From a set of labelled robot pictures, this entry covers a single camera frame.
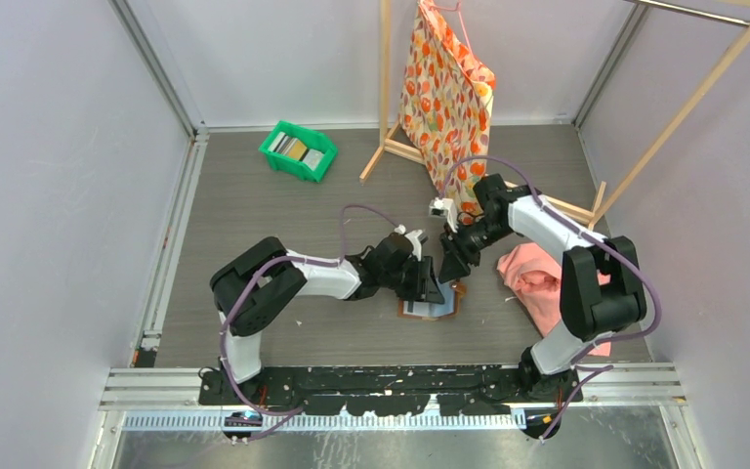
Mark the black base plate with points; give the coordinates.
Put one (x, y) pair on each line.
(484, 389)

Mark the floral fabric bag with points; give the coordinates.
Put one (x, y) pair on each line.
(446, 101)

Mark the pink cloth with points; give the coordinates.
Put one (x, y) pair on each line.
(535, 278)

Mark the pink hanger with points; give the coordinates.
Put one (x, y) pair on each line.
(452, 19)

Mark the silver card in bin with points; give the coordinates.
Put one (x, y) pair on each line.
(312, 158)

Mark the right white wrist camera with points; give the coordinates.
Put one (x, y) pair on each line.
(446, 209)

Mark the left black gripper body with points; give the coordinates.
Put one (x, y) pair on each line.
(404, 281)

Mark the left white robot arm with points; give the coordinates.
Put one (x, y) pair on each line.
(253, 289)

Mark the wooden clothes rack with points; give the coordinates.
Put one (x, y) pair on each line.
(638, 102)

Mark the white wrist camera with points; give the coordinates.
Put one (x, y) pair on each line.
(446, 209)
(417, 238)

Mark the aluminium frame rail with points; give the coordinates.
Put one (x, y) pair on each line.
(201, 399)

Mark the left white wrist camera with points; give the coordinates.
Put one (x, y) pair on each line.
(417, 238)

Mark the gold credit card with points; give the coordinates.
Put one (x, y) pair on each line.
(295, 149)

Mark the brown leather card holder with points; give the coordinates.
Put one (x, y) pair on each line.
(452, 292)

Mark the green plastic bin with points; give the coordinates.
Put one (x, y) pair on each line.
(276, 140)

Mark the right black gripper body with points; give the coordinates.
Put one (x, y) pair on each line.
(470, 239)

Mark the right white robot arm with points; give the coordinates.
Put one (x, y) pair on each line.
(600, 290)

